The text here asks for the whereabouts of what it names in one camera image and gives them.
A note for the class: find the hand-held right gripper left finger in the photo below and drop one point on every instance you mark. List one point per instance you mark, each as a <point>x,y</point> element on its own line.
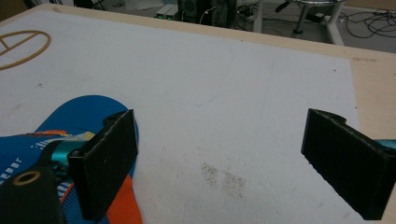
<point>102,168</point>

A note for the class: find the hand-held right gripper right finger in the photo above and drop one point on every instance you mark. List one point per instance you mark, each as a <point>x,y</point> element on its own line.
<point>351,168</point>

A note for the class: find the white table mat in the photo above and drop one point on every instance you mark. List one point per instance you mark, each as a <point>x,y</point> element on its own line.
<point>193,81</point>

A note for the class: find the white metal stool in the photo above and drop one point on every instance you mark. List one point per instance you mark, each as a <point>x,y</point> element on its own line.
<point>334,29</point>

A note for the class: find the white power boxes green lights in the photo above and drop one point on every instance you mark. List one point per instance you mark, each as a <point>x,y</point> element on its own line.
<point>166,12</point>

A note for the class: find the black equipment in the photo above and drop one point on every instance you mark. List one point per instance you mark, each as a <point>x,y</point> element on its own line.
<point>218,11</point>

